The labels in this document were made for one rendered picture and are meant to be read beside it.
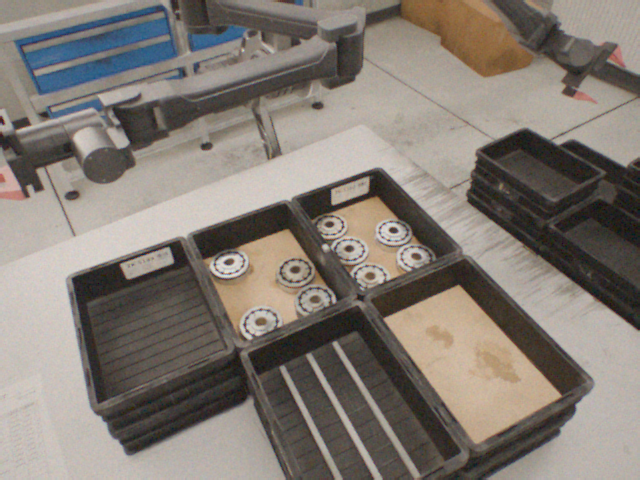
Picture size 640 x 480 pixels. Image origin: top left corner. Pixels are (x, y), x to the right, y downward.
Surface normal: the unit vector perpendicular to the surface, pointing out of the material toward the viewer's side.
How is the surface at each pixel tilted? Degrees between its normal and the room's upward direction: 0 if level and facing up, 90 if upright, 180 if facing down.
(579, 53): 72
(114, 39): 90
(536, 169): 0
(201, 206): 0
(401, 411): 0
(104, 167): 90
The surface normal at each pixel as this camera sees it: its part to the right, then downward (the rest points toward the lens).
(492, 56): 0.33, 0.66
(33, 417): -0.04, -0.70
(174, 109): 0.54, 0.58
